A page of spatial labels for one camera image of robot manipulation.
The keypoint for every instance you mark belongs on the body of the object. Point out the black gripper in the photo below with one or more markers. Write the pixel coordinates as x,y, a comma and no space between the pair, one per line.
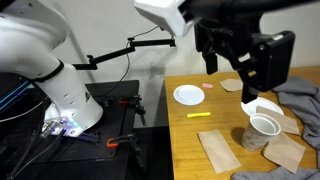
230,36

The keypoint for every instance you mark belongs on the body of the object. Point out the yellow marker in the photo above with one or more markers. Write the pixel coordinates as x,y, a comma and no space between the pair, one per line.
198,114

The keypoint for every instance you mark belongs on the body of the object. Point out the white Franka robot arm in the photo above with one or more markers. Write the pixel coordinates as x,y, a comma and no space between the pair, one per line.
33,40

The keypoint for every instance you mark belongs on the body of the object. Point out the patterned paper cup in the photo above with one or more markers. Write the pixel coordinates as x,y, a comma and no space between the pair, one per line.
258,133

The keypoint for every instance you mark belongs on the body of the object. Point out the brown paper napkin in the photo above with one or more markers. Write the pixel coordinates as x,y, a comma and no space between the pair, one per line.
280,120
231,85
285,151
218,150

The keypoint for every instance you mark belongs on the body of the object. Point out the white plate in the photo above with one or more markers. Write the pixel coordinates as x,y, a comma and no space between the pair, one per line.
189,94
263,103

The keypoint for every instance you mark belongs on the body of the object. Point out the grey cloth sweater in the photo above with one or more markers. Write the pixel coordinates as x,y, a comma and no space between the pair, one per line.
305,100

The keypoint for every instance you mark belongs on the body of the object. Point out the black box with blue stripes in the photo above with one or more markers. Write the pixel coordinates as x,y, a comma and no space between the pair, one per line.
13,93

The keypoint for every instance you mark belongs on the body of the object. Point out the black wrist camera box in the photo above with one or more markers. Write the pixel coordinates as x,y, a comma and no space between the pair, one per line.
276,60

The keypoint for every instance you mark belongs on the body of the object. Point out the black articulated camera mount arm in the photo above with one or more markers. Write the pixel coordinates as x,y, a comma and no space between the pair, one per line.
110,56

